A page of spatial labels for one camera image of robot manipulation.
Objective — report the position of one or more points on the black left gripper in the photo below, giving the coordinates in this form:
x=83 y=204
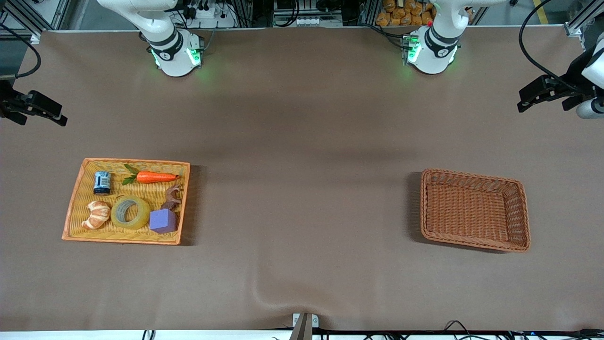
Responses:
x=572 y=74

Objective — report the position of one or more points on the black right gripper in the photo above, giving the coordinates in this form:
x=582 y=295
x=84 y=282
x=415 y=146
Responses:
x=5 y=100

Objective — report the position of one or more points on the yellow tape roll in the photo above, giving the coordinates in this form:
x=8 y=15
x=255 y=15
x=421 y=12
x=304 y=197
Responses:
x=144 y=218

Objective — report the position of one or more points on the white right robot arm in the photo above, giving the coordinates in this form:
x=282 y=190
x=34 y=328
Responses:
x=172 y=52

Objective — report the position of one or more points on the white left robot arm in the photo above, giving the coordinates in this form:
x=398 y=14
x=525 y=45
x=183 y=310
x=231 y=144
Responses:
x=434 y=52

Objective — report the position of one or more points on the small blue can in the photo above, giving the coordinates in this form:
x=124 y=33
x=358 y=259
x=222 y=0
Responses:
x=102 y=183

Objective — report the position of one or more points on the toy croissant bread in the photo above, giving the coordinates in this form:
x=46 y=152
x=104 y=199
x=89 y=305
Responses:
x=98 y=215

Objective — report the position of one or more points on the orange toy carrot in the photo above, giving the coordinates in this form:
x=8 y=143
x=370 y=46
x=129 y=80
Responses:
x=155 y=177

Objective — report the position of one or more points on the yellow woven tray orange rim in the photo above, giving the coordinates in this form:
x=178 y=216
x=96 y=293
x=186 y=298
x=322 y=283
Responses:
x=151 y=193

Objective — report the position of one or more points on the orange bread roll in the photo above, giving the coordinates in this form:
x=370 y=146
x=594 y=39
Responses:
x=426 y=18
x=383 y=19
x=406 y=19

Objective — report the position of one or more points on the brown wicker basket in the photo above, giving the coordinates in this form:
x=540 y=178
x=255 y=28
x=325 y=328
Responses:
x=472 y=212

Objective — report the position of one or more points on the brown toy horse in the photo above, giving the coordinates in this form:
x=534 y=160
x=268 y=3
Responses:
x=171 y=202

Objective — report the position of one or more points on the purple cube block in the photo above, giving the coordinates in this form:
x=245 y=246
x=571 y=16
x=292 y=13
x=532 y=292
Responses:
x=163 y=222

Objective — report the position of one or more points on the white power strip with plugs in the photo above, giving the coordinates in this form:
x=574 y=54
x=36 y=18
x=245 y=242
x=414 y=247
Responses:
x=212 y=19

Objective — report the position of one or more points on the long white power strip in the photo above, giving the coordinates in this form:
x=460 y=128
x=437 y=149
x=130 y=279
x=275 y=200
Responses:
x=309 y=21

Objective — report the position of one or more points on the aluminium frame post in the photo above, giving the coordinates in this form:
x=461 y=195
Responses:
x=47 y=16
x=583 y=21

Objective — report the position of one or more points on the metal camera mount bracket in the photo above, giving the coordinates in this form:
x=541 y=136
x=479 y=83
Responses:
x=306 y=326

